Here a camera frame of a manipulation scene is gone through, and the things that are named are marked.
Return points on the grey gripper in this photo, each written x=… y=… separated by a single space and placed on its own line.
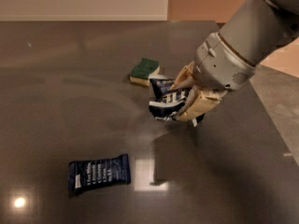
x=221 y=64

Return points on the green and yellow sponge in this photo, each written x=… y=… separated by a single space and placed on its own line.
x=141 y=72

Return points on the blue kettle chip bag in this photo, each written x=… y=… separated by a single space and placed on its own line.
x=164 y=103

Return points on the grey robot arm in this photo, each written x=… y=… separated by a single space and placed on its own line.
x=258 y=28

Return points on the dark blue rxbar wrapper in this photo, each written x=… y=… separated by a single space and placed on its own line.
x=95 y=174

